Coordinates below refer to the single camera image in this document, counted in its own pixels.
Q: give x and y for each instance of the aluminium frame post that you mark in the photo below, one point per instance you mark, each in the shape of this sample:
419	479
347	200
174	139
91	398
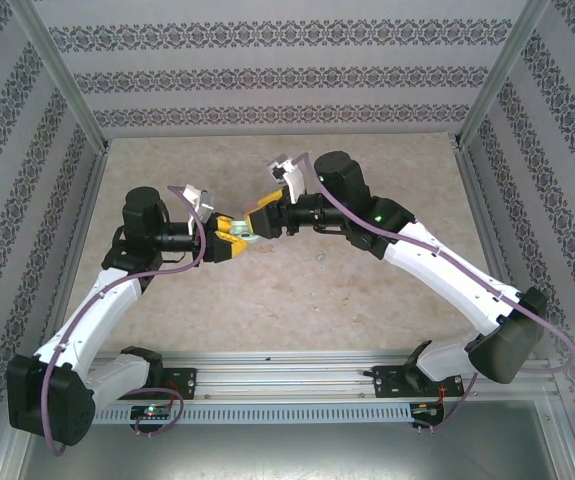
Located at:
500	75
62	75

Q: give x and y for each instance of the grey metal sheet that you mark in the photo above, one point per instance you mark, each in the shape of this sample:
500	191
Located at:
287	455

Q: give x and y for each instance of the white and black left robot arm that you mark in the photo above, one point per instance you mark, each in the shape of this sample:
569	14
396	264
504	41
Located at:
97	310

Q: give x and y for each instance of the aluminium table side rail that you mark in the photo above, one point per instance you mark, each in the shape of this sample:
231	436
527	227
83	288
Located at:
494	225
83	220

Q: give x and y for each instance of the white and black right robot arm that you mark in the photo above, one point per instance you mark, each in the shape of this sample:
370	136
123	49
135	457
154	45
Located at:
447	270

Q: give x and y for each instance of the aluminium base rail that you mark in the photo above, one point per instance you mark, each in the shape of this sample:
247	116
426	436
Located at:
287	372

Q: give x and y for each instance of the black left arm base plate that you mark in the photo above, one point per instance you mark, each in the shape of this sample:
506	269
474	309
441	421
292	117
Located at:
184	380

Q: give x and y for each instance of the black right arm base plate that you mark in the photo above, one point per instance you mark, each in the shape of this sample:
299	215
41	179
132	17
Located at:
389	380

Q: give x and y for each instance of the green earbud charging case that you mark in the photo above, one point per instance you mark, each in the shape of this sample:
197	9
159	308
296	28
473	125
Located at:
241	229

